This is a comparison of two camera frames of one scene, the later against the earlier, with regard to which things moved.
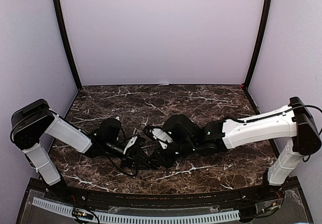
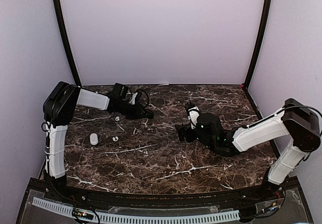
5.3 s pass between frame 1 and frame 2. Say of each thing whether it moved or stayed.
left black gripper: moved
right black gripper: moved
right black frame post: stayed
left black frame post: stayed
